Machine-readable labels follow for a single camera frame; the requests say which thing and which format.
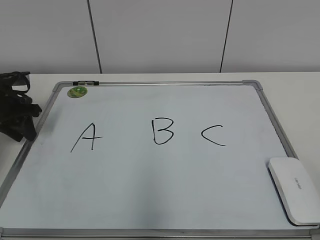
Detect white whiteboard with aluminium frame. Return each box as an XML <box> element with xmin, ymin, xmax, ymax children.
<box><xmin>0</xmin><ymin>80</ymin><xmax>320</xmax><ymax>239</ymax></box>

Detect round green sticker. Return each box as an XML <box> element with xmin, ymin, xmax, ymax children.
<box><xmin>67</xmin><ymin>86</ymin><xmax>88</xmax><ymax>99</ymax></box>

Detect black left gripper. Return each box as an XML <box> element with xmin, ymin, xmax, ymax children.
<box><xmin>0</xmin><ymin>71</ymin><xmax>42</xmax><ymax>142</ymax></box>

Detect white whiteboard eraser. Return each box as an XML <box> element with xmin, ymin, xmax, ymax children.
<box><xmin>268</xmin><ymin>157</ymin><xmax>320</xmax><ymax>226</ymax></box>

